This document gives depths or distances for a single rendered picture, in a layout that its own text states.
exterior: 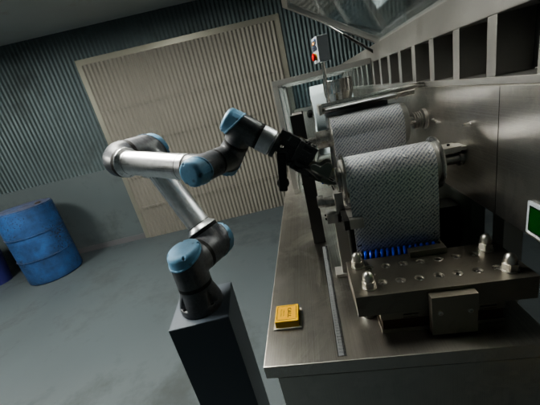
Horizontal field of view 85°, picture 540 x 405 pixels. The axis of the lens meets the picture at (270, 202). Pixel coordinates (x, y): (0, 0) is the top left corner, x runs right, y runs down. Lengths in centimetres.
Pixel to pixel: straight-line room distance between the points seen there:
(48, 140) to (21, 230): 122
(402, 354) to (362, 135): 66
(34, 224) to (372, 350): 409
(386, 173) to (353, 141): 25
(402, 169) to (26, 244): 422
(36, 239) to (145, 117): 196
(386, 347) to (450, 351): 14
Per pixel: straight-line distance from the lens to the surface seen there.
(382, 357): 83
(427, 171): 89
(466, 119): 94
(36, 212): 444
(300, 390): 90
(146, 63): 427
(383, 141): 109
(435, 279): 84
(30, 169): 510
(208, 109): 410
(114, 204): 472
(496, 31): 84
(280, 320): 91
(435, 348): 85
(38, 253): 452
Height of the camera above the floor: 152
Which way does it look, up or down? 19 degrees down
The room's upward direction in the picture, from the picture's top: 13 degrees counter-clockwise
